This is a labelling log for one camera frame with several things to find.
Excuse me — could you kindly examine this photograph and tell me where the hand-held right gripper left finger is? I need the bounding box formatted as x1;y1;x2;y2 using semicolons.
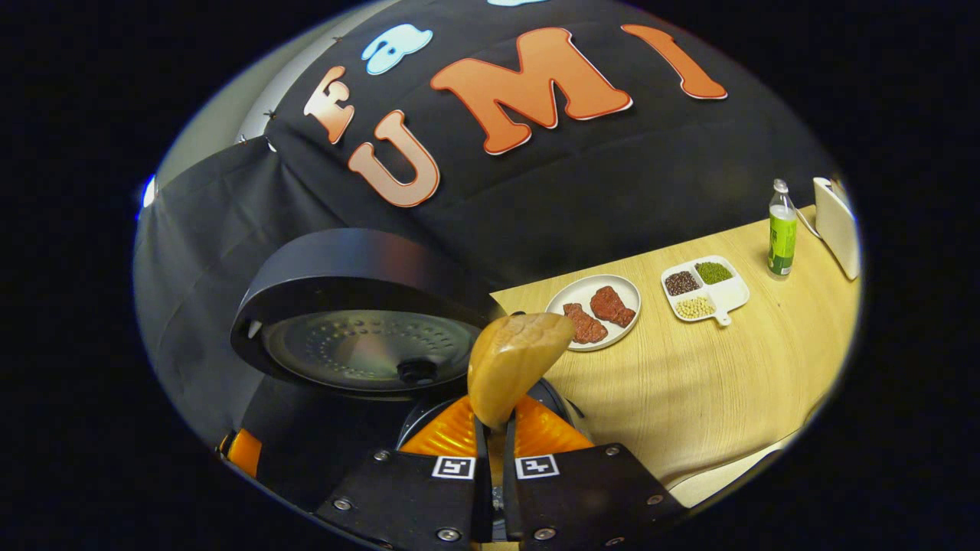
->
315;394;492;550

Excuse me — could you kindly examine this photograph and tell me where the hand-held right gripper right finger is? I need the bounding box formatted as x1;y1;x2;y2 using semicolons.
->
501;394;688;550

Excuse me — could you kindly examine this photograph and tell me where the wooden spoon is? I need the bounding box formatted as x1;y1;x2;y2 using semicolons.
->
467;311;577;550

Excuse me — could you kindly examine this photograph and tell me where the black and silver rice cooker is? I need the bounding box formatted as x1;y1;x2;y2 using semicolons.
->
228;227;592;514

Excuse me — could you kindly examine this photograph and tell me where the clear glass container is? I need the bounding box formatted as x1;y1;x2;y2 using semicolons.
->
668;432;801;510

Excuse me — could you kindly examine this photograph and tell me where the red meat piece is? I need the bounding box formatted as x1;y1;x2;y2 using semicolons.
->
563;302;609;345
590;285;638;328

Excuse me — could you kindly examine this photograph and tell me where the round white plate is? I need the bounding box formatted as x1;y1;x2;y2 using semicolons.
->
545;274;642;353

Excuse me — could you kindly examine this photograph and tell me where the white divided dish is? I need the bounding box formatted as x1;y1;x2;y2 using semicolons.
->
660;255;751;328

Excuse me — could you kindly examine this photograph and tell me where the black backdrop cloth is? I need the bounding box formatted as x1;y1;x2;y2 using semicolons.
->
134;0;843;452

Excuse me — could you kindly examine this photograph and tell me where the green label drink bottle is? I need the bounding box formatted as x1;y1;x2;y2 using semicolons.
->
767;178;799;278

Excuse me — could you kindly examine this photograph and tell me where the white toaster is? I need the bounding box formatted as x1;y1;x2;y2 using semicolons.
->
812;176;862;281

